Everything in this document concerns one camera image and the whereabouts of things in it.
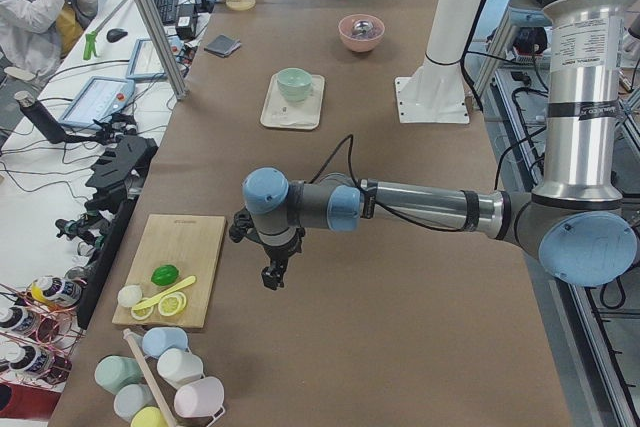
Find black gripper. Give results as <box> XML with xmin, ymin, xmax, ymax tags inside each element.
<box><xmin>228</xmin><ymin>208</ymin><xmax>305</xmax><ymax>290</ymax></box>

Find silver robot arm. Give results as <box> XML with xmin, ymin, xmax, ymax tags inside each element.
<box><xmin>229</xmin><ymin>0</ymin><xmax>638</xmax><ymax>290</ymax></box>

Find wooden cutting board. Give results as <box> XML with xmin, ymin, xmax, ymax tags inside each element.
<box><xmin>112</xmin><ymin>214</ymin><xmax>226</xmax><ymax>329</ymax></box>

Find pink bowl with ice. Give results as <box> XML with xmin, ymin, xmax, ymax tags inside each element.
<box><xmin>338</xmin><ymin>14</ymin><xmax>385</xmax><ymax>53</ymax></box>

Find lemon slice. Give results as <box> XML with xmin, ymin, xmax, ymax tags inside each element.
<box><xmin>157</xmin><ymin>291</ymin><xmax>187</xmax><ymax>317</ymax></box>

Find green lime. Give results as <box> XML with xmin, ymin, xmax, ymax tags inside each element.
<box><xmin>150</xmin><ymin>264</ymin><xmax>180</xmax><ymax>286</ymax></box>

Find yellow plastic knife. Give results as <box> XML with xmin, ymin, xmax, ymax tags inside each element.
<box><xmin>132</xmin><ymin>275</ymin><xmax>197</xmax><ymax>310</ymax></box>

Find grey folded cloth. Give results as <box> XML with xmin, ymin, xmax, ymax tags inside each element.
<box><xmin>204</xmin><ymin>34</ymin><xmax>242</xmax><ymax>58</ymax></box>

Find white garlic bulb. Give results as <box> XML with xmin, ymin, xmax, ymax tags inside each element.
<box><xmin>117</xmin><ymin>284</ymin><xmax>143</xmax><ymax>308</ymax></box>

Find pastel mug rack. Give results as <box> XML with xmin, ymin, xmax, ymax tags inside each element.
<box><xmin>94</xmin><ymin>327</ymin><xmax>226</xmax><ymax>426</ymax></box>

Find cream rabbit tray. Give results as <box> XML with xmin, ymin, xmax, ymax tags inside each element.
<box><xmin>260</xmin><ymin>74</ymin><xmax>325</xmax><ymax>131</ymax></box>

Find blue teach pendant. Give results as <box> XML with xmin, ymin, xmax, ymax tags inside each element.
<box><xmin>58</xmin><ymin>76</ymin><xmax>135</xmax><ymax>130</ymax></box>
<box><xmin>126</xmin><ymin>38</ymin><xmax>166</xmax><ymax>82</ymax></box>

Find seated person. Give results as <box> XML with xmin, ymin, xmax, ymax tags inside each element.
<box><xmin>1</xmin><ymin>0</ymin><xmax>98</xmax><ymax>86</ymax></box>

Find black water bottle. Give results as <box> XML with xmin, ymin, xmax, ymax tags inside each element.
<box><xmin>14</xmin><ymin>91</ymin><xmax>66</xmax><ymax>144</ymax></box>

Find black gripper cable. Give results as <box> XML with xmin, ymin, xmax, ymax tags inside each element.
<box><xmin>309</xmin><ymin>134</ymin><xmax>481</xmax><ymax>233</ymax></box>

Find aluminium frame post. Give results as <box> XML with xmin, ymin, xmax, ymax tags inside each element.
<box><xmin>134</xmin><ymin>0</ymin><xmax>188</xmax><ymax>101</ymax></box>

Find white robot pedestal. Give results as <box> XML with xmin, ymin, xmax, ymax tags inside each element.
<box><xmin>395</xmin><ymin>0</ymin><xmax>482</xmax><ymax>124</ymax></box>

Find bottle wire basket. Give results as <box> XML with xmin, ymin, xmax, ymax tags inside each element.
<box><xmin>1</xmin><ymin>276</ymin><xmax>86</xmax><ymax>390</ymax></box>

